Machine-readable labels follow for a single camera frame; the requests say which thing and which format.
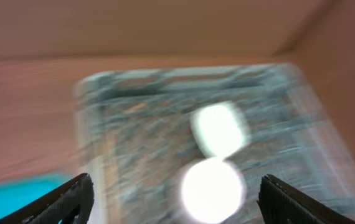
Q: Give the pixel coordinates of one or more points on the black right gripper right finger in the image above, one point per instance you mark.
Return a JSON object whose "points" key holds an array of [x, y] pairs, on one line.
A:
{"points": [[280, 203]]}

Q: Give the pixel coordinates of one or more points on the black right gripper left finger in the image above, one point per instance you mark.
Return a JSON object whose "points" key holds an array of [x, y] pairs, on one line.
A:
{"points": [[71, 203]]}

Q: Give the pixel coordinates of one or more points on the pink bowl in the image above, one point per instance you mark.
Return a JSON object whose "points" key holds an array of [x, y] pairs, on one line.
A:
{"points": [[210, 191]]}

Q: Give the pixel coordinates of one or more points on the white bowl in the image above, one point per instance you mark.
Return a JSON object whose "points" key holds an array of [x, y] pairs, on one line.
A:
{"points": [[220, 129]]}

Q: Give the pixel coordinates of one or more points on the teal plastic tray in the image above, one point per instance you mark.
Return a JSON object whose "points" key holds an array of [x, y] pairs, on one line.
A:
{"points": [[16, 194]]}

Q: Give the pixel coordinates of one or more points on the grey plastic dish rack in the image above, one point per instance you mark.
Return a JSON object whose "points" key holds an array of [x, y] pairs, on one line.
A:
{"points": [[151, 139]]}

